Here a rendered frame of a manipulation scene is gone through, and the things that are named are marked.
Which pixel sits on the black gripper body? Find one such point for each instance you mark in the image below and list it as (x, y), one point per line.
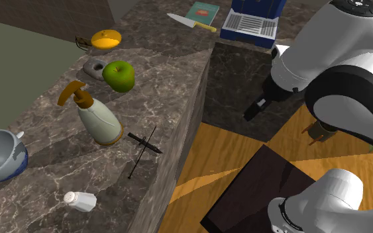
(274, 93)

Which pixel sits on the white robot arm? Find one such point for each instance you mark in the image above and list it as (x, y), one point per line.
(334, 42)

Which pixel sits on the brown stool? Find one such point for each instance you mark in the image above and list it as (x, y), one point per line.
(321, 131)

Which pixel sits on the teal book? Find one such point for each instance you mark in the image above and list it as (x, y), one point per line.
(202, 12)

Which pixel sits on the black dagger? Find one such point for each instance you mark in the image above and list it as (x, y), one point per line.
(149, 145)

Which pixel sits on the thin black stick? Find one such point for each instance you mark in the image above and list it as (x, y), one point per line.
(137, 163)

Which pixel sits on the green apple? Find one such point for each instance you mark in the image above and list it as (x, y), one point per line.
(119, 76)

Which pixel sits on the white pump bottle brown nozzle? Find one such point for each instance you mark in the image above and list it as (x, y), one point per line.
(100, 122)

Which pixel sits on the orange dome lid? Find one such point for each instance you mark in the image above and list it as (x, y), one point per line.
(106, 39)

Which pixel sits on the white salt shaker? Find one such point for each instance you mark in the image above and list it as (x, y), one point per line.
(82, 200)

